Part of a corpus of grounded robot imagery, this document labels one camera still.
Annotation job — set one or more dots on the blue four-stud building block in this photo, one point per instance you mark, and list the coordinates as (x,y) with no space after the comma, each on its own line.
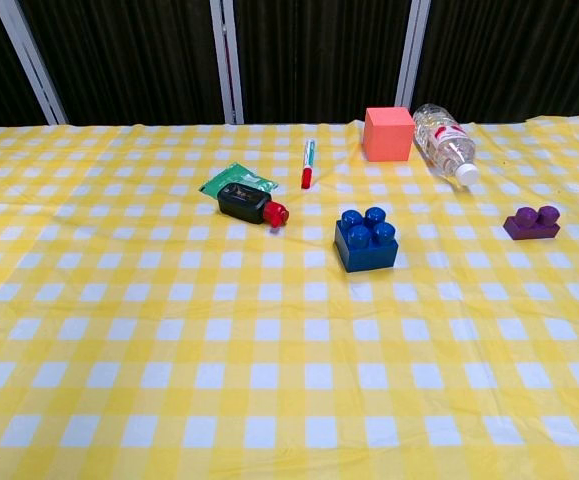
(366,257)

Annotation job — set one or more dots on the purple two-stud building block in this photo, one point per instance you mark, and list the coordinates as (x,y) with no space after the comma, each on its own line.
(531,227)

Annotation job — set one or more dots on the black bottle with red cap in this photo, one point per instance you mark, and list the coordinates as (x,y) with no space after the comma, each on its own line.
(244,202)

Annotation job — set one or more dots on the white marker with red cap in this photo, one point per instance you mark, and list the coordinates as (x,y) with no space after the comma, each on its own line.
(309,160)

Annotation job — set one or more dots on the green sachet packet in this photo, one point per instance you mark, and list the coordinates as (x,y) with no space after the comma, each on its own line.
(236,175)

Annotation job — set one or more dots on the coral pink cube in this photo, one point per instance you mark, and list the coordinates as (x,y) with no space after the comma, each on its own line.
(386,137)

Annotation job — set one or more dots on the yellow white checkered tablecloth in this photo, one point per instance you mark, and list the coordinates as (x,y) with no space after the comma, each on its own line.
(169,350)

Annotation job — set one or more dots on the clear plastic water bottle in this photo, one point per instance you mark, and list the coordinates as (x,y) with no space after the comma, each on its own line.
(444,140)

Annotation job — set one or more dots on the black pleated curtain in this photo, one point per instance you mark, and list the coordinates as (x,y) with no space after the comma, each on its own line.
(134,55)

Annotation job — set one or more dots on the white frame post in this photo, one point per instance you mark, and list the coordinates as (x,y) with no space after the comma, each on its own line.
(29,55)
(229,60)
(411,55)

